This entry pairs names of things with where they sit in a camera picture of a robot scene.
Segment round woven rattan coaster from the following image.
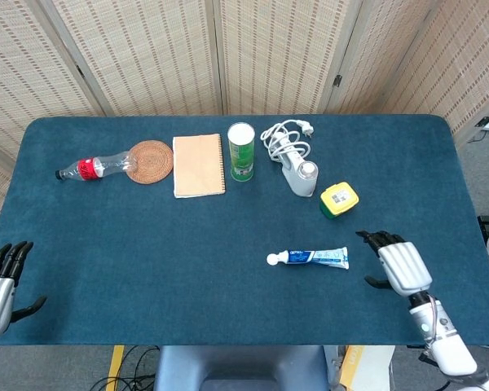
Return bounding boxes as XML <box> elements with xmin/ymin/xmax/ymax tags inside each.
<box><xmin>126</xmin><ymin>139</ymin><xmax>174</xmax><ymax>185</ymax></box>

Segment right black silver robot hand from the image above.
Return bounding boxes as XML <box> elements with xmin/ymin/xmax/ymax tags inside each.
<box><xmin>355</xmin><ymin>230</ymin><xmax>435</xmax><ymax>305</ymax></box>

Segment yellow floor tape strip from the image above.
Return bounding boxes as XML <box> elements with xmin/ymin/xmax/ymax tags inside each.
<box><xmin>105</xmin><ymin>345</ymin><xmax>126</xmax><ymax>391</ymax></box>

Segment bamboo folding screen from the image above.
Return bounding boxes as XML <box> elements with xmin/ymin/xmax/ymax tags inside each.
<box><xmin>0</xmin><ymin>0</ymin><xmax>489</xmax><ymax>253</ymax></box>

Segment yellow lid green box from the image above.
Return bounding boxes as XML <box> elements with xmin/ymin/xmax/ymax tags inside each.
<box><xmin>319</xmin><ymin>182</ymin><xmax>360</xmax><ymax>220</ymax></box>

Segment blue white toothpaste tube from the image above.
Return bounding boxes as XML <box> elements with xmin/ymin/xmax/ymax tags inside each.
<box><xmin>267</xmin><ymin>246</ymin><xmax>350</xmax><ymax>270</ymax></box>

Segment clear cola bottle red label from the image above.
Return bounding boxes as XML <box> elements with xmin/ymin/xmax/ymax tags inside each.
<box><xmin>55</xmin><ymin>149</ymin><xmax>138</xmax><ymax>183</ymax></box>

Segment yellow cardboard box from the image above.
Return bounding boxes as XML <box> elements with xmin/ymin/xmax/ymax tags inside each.
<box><xmin>337</xmin><ymin>345</ymin><xmax>396</xmax><ymax>391</ymax></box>

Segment green cylindrical chip can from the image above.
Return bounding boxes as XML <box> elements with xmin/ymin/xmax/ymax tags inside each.
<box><xmin>227</xmin><ymin>122</ymin><xmax>257</xmax><ymax>182</ymax></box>

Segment blue felt table cloth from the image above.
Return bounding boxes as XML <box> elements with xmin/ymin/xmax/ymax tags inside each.
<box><xmin>0</xmin><ymin>113</ymin><xmax>489</xmax><ymax>347</ymax></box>

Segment tan spiral notebook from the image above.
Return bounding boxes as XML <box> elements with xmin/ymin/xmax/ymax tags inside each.
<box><xmin>172</xmin><ymin>133</ymin><xmax>227</xmax><ymax>200</ymax></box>

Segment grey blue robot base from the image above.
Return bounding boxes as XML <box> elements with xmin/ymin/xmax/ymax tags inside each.
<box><xmin>153</xmin><ymin>345</ymin><xmax>329</xmax><ymax>391</ymax></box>

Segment white power cable with plug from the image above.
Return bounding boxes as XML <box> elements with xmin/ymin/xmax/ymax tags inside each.
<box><xmin>260</xmin><ymin>119</ymin><xmax>315</xmax><ymax>162</ymax></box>

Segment black floor cables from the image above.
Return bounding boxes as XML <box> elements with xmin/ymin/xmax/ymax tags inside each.
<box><xmin>93</xmin><ymin>345</ymin><xmax>160</xmax><ymax>391</ymax></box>

